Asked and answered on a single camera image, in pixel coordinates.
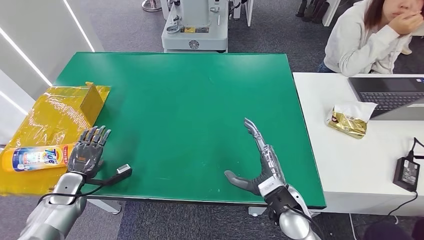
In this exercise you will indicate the white table foot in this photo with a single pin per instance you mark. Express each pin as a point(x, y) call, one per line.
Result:
point(257, 211)

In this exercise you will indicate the person's hand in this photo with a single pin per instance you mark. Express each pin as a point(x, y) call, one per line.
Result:
point(405, 21)

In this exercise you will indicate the black power adapter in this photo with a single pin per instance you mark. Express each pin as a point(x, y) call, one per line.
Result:
point(406, 173)

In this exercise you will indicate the black shoes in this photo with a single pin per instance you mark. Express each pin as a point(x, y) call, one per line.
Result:
point(312, 11)

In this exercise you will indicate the white board leg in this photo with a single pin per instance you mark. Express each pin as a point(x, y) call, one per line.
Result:
point(332, 13)

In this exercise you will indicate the orange detergent bottle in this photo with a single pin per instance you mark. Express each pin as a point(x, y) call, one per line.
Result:
point(33, 159)

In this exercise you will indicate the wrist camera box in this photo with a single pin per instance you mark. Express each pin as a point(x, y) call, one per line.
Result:
point(124, 170)
point(275, 198)

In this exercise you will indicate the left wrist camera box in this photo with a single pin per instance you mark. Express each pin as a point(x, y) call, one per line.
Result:
point(124, 170)

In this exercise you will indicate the grey laptop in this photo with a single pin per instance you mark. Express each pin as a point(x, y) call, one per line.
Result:
point(387, 95)

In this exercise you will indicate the pale grey machine base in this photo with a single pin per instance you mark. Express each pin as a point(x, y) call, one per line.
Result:
point(198, 38)

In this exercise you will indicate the yellow taped cardboard box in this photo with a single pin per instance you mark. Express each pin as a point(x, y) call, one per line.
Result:
point(56, 116)

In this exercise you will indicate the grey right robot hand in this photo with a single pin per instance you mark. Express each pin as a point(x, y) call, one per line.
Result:
point(270, 165)

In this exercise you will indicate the white table leg bar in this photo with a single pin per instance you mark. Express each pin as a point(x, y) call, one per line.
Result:
point(106, 206)

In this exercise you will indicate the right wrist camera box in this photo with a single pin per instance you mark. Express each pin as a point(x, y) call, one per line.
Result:
point(275, 198)

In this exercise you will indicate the white furniture panel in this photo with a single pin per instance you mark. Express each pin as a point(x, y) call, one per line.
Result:
point(249, 11)

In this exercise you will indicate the gold and white packet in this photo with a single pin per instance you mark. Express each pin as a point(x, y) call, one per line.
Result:
point(346, 124)

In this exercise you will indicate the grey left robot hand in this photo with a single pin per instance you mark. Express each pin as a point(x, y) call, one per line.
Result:
point(86, 157)

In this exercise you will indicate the chrome stand base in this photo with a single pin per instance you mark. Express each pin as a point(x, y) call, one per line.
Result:
point(151, 6)

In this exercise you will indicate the person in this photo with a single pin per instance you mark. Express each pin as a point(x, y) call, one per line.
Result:
point(354, 43)

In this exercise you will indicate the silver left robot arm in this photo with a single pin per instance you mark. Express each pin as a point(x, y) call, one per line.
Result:
point(56, 212)

